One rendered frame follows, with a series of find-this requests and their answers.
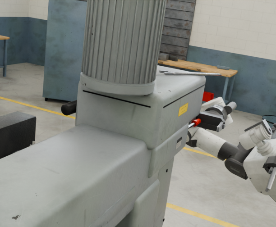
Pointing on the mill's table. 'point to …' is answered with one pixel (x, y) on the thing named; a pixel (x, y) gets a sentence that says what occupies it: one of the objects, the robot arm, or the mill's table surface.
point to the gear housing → (167, 150)
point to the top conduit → (69, 108)
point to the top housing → (144, 108)
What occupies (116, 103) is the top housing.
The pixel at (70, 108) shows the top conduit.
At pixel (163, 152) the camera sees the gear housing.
